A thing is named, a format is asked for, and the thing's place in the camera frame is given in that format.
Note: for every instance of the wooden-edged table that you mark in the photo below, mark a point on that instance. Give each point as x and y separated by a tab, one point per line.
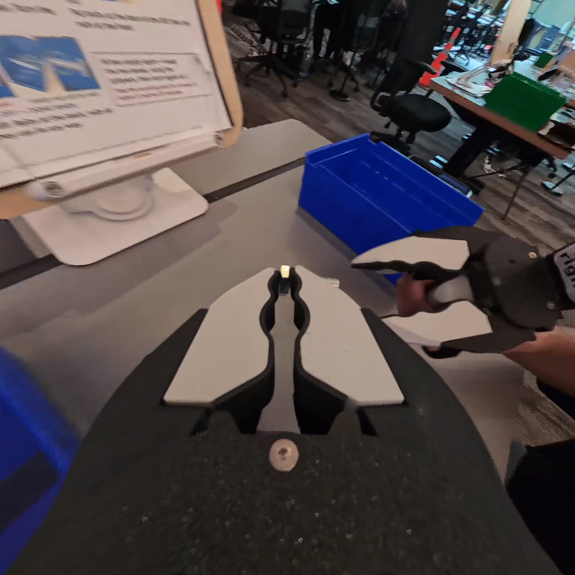
494	119

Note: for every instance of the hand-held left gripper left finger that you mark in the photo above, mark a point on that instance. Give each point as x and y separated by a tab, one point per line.
224	355

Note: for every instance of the orange traffic cone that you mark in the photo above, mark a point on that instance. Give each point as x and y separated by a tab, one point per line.
438	67

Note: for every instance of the black office chair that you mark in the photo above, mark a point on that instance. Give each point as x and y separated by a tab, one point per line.
417	112

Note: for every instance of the person's right hand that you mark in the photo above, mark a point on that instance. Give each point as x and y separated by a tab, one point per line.
413	296

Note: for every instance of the printed instruction sheet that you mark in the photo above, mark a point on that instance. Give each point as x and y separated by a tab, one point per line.
112	112

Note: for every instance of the silver hex nut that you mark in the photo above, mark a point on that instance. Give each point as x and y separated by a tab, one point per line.
285	271

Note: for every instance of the white board stand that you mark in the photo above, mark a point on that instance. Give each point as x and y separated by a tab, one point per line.
134	238

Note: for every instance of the wooden display board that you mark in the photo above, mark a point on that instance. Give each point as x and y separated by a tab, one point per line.
222	67

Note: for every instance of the green plastic bin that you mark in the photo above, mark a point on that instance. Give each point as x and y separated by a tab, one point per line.
525	103

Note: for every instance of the blue plastic bin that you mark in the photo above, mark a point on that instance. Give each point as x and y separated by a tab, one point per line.
359	206
31	426

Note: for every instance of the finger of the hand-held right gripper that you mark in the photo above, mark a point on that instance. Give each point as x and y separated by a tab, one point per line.
422	254
444	323

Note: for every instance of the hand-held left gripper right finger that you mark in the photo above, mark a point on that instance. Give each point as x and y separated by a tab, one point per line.
346	355

